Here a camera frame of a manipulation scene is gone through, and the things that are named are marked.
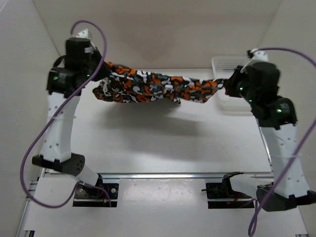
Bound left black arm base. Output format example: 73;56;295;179
73;179;119;208

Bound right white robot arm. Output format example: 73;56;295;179
222;62;316;212

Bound orange black camouflage shorts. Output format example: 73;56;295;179
92;62;225;104

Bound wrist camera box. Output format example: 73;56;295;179
75;29;92;40
240;48;269;73

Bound white plastic mesh basket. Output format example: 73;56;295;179
211;55;255;116

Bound front aluminium rail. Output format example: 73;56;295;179
39;172;275;180

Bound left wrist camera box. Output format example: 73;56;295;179
75;29;92;40

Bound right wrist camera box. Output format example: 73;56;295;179
240;48;269;73

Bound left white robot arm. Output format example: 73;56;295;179
32;38;104;198

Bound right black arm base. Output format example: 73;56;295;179
201;172;254;209

